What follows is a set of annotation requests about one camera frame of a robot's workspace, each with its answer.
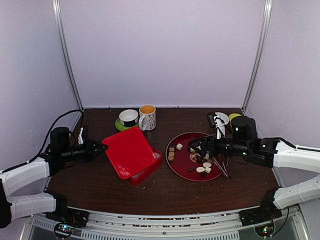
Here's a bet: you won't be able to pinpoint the dark chocolate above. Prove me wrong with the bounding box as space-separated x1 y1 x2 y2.
200 172 207 179
187 167 195 173

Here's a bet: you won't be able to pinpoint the white square chocolate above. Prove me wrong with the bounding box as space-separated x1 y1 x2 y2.
176 143 183 151

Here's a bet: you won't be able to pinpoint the green saucer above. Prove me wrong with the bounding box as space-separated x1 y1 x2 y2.
115 118 139 132

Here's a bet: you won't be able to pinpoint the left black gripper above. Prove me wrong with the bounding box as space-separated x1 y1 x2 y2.
60 137 108 163

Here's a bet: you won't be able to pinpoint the red chocolate box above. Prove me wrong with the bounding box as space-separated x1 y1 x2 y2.
129 147 163 186

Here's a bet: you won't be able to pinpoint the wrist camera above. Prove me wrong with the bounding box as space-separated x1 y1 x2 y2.
77 125 89 145
206 112 226 139

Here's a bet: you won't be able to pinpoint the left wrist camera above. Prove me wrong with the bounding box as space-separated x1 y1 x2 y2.
77 125 89 145

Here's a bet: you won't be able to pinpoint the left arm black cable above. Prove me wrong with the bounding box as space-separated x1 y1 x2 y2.
24 109 85 166

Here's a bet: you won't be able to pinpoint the metal tongs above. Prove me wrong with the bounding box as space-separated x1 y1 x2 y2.
212 154 232 180

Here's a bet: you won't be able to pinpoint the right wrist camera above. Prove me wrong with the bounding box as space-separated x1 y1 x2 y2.
206 112 226 139

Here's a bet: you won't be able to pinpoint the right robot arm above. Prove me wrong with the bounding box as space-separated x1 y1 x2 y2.
188 116 320 221

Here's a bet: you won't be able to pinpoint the white and dark cup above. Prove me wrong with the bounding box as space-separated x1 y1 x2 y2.
118 109 139 127

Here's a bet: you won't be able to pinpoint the lime green bowl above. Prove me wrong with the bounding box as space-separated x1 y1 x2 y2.
228 113 242 122

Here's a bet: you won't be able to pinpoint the white oval chocolate lower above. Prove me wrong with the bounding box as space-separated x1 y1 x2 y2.
196 166 206 173

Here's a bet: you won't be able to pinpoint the dark chocolate bottom left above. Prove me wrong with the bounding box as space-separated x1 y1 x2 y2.
187 167 195 173

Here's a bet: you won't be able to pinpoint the metal base rail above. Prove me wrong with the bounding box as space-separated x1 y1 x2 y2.
24 206 301 240

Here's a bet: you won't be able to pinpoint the round red tray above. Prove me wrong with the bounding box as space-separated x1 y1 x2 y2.
165 131 222 182

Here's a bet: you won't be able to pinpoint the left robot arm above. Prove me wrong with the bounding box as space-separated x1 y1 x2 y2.
0 125 108 229

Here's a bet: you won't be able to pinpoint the tan square chocolate lower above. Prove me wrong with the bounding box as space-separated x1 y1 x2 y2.
167 151 175 162

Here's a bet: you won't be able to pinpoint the red box lid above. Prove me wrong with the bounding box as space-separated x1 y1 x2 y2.
102 127 157 180

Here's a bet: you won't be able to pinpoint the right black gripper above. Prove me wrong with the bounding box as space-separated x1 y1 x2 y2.
188 133 251 158

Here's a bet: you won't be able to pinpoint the white paper liner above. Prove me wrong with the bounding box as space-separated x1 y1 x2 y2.
153 151 161 159

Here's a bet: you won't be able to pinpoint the white patterned mug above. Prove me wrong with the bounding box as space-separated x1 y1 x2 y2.
138 105 157 131

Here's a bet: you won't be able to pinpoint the light blue bowl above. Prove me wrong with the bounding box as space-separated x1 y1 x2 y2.
215 112 230 125

